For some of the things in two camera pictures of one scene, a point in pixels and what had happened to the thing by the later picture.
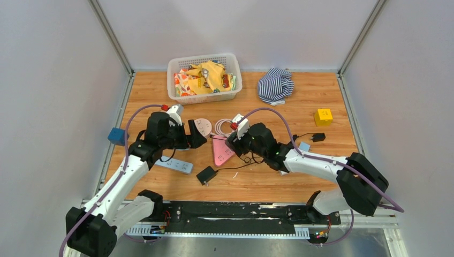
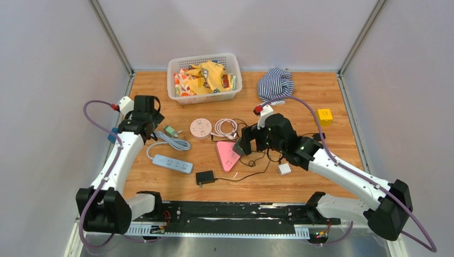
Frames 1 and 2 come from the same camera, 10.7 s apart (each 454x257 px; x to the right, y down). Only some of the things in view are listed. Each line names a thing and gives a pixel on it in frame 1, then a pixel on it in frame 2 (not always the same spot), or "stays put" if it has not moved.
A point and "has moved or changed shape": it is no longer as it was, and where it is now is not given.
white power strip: (176, 164) stays put
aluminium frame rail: (116, 44) stays put
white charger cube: (242, 126) -> (266, 111)
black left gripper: (193, 141) -> (156, 118)
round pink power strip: (204, 126) stays put
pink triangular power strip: (222, 152) has moved or changed shape
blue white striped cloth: (273, 87) stays put
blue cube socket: (117, 136) stays put
